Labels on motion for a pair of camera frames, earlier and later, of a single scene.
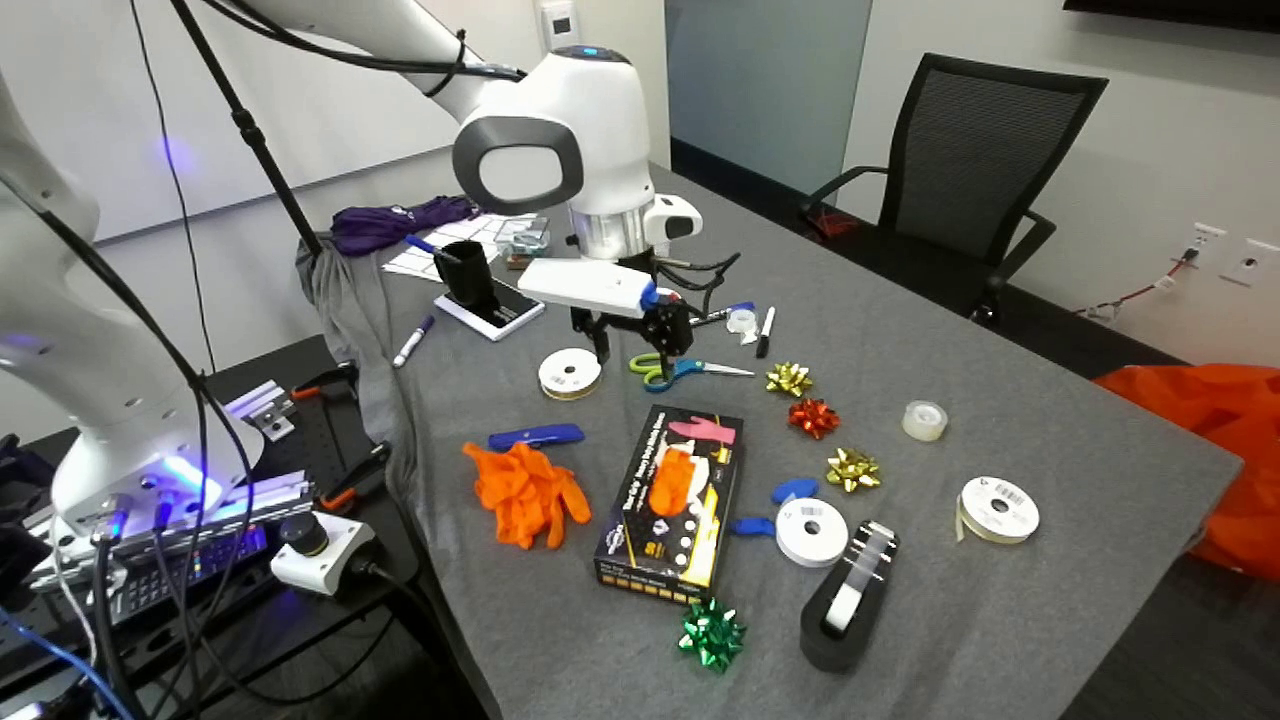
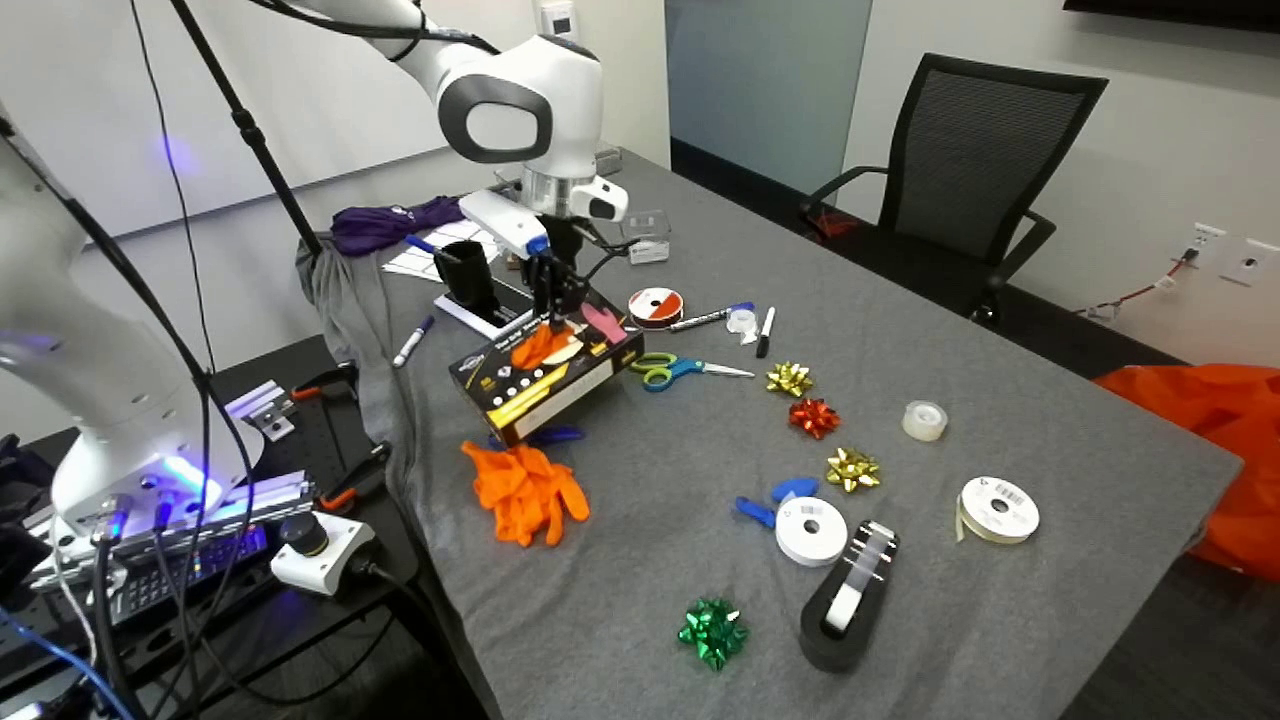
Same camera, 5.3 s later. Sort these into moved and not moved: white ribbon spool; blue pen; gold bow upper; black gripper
Moved: black gripper
Not moved: gold bow upper; white ribbon spool; blue pen
